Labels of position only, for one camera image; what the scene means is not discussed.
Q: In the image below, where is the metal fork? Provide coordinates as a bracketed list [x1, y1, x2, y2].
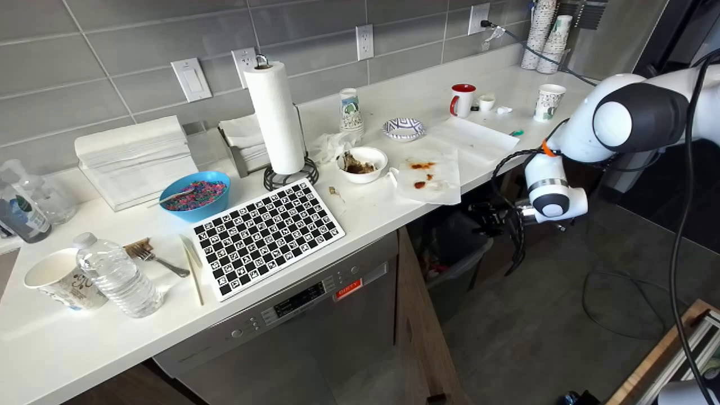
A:
[126, 238, 189, 276]

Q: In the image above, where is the white wall switch plate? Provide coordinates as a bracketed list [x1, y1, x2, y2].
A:
[171, 59, 212, 101]

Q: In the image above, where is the small white cup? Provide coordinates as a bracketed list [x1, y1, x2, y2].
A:
[478, 95, 495, 113]

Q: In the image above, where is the stack of white napkins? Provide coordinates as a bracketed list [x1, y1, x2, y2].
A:
[73, 114, 198, 212]

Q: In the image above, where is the dark trash bin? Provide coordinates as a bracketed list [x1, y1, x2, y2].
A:
[406, 214, 493, 321]

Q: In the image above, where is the black wire towel holder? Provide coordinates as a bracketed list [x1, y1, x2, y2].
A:
[263, 107, 320, 191]

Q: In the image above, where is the clear plastic water bottle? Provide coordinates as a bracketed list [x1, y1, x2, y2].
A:
[73, 232, 161, 319]

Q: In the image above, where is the white rectangular tray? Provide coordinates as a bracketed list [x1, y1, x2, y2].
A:
[438, 116, 516, 163]

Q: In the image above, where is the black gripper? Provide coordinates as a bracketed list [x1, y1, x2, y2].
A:
[470, 200, 525, 247]

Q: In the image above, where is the clear plastic container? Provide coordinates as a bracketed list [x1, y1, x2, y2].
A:
[0, 160, 75, 244]

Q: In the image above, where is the paper cup near edge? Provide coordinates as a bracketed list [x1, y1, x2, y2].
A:
[533, 84, 567, 121]

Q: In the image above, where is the red white mug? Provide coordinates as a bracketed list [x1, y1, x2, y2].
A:
[450, 84, 474, 120]

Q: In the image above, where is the patterned small plate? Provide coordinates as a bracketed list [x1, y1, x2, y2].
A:
[383, 116, 425, 141]

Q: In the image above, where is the metal napkin dispenser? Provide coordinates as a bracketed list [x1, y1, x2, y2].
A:
[218, 114, 270, 176]

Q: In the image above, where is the stainless dishwasher front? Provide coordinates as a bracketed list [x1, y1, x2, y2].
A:
[155, 235, 398, 405]

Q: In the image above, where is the black white checkered board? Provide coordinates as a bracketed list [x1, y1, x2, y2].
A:
[194, 179, 344, 302]

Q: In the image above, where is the stained white paper napkin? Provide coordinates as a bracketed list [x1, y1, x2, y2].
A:
[388, 146, 461, 205]

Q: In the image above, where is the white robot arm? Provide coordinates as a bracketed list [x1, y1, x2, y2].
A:
[509, 64, 720, 222]

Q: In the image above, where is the stack of paper cups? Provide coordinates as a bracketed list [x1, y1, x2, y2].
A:
[522, 0, 570, 74]

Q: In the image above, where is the open wooden cabinet door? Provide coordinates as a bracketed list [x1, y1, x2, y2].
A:
[396, 229, 468, 405]

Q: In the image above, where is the white wall outlet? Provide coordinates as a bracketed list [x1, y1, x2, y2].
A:
[354, 25, 372, 61]

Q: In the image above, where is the wooden chopstick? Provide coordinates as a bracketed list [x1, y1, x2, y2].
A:
[180, 237, 205, 307]

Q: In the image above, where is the white bowl with food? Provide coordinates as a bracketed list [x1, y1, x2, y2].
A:
[334, 146, 386, 184]

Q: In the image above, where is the white green small bottle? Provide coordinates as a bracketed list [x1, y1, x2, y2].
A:
[340, 88, 359, 125]

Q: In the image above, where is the black floor cable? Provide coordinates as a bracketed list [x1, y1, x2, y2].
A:
[579, 222, 676, 341]

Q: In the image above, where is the patterned paper cup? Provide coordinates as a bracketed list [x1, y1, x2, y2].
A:
[23, 247, 106, 313]

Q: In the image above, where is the white paper towel roll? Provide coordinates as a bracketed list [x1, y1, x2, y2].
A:
[244, 61, 306, 176]

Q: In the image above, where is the blue bowl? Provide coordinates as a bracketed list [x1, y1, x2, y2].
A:
[158, 170, 232, 222]

